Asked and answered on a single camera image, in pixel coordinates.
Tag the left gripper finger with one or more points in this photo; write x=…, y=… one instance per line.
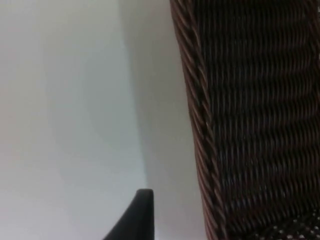
x=140, y=217

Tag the dark brown wicker basket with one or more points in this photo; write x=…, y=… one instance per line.
x=255, y=120

